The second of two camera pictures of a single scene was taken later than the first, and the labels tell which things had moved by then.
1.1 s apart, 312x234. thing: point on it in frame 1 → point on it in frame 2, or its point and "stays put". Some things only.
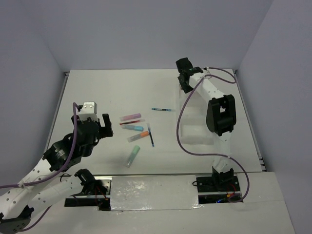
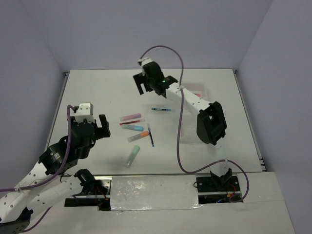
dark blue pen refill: [151, 138] stays put
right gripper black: [187, 88] → [141, 78]
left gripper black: [107, 130] stays put
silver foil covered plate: [134, 193] stays put
